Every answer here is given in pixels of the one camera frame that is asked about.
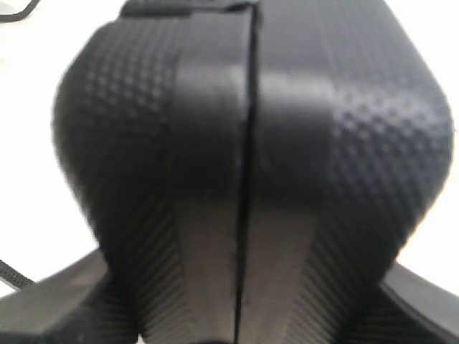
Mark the black plastic carrying case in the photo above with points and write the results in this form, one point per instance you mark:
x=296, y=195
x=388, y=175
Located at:
x=251, y=169

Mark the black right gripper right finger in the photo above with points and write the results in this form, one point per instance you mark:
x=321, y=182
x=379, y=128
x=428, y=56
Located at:
x=409, y=309

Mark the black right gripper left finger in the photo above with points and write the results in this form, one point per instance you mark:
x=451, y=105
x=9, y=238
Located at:
x=80, y=304

